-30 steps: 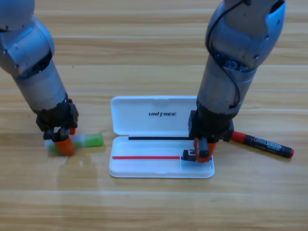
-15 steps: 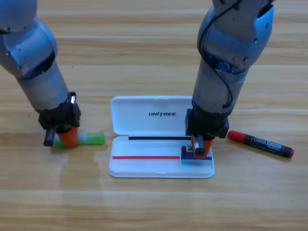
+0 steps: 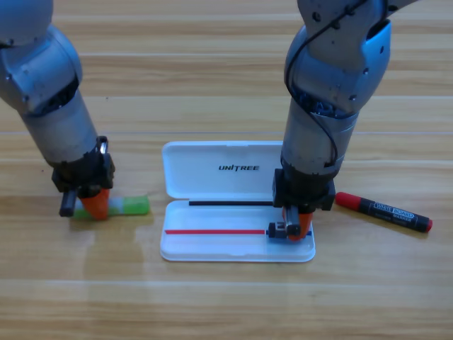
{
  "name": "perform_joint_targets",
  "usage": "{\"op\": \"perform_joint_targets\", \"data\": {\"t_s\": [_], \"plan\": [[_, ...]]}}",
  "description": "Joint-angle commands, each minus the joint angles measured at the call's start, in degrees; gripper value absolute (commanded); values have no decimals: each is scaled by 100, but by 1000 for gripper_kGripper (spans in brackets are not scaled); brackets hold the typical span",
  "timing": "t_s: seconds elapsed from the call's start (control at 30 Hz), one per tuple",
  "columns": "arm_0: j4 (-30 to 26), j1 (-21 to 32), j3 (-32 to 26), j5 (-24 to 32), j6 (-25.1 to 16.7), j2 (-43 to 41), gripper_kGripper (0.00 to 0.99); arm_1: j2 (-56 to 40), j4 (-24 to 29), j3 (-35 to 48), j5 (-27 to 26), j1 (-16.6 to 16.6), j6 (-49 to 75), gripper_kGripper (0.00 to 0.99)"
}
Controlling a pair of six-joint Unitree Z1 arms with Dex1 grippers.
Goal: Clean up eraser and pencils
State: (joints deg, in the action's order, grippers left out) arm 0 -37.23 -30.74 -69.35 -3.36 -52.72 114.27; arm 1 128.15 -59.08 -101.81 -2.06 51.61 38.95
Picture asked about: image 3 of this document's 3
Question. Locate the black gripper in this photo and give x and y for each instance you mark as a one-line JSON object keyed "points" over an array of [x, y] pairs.
{"points": [[304, 191], [85, 173]]}

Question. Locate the black eraser white print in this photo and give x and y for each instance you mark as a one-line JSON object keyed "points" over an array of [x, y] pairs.
{"points": [[276, 232]]}

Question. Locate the green and white pen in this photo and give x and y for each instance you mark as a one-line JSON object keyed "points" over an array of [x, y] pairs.
{"points": [[134, 205]]}

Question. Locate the red black whiteboard marker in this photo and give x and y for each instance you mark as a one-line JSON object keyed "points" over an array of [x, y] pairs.
{"points": [[382, 210]]}

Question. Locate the white plastic pencil case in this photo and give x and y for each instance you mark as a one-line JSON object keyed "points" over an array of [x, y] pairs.
{"points": [[198, 177]]}

